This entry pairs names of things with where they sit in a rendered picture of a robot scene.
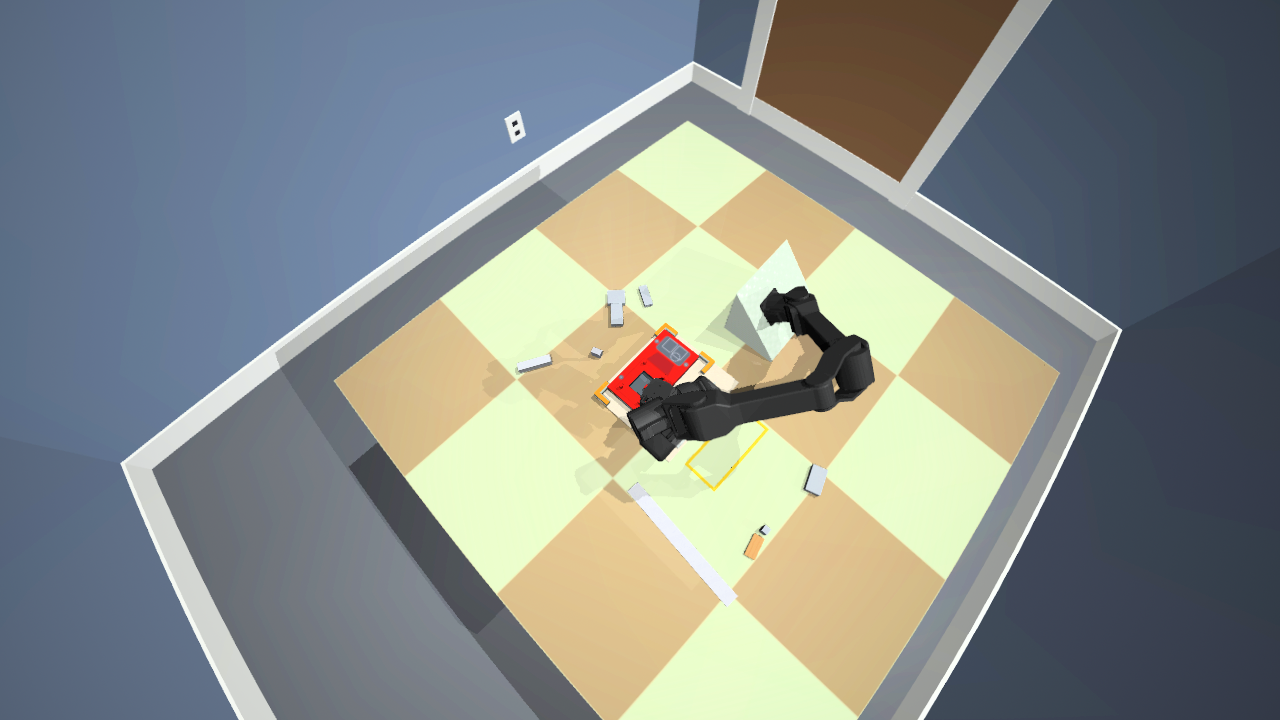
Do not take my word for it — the orange-brown flat block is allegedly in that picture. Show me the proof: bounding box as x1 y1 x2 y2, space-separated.
744 533 765 560

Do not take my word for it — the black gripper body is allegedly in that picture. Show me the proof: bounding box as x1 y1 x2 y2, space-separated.
639 375 721 461

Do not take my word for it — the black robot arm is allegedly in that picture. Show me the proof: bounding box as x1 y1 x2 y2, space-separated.
626 284 876 442

